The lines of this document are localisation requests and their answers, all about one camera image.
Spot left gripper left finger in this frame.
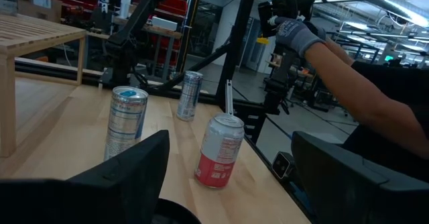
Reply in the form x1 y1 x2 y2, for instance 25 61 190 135
0 129 171 224

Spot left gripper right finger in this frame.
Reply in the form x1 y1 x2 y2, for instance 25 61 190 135
290 131 429 224

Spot teal blue-tab energy can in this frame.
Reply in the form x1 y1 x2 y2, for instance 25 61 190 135
103 85 149 162

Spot pink Spindrift can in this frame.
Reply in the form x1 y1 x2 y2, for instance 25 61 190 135
194 112 245 189

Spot person's forearm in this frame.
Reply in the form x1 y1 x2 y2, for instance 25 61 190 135
323 38 356 67
303 41 429 160

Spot wooden slatted shelf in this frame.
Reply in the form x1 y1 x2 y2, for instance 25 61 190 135
0 13 87 158

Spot person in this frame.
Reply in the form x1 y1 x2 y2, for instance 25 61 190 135
341 60 429 171

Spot silver blue-tab energy can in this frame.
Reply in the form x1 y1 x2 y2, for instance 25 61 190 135
176 70 204 122

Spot white strip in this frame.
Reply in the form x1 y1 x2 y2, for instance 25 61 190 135
225 79 235 116

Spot person's hand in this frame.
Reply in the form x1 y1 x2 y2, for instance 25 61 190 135
273 15 326 59

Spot white plastic box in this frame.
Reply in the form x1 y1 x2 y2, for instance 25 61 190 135
151 15 178 32

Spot cardboard box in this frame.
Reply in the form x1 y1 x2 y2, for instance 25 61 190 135
16 0 63 23

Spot small table-level camera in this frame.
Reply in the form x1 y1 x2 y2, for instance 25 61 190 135
271 151 296 181

